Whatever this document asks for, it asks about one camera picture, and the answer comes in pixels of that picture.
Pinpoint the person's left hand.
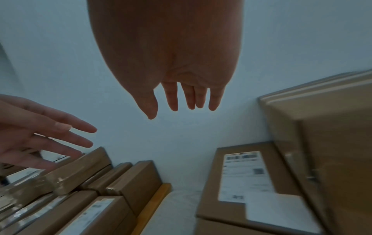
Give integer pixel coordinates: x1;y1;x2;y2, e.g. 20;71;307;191
0;93;98;172

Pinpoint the wide plain brown parcel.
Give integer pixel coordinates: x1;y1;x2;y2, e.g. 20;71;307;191
257;69;372;235

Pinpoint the orange wooden table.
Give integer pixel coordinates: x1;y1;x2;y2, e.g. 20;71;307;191
135;182;173;235

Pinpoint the pile of brown cardboard parcels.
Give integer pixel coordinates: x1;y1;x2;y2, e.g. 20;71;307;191
0;146;163;235

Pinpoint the person's right hand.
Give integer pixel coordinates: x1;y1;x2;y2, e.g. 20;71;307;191
86;0;243;120

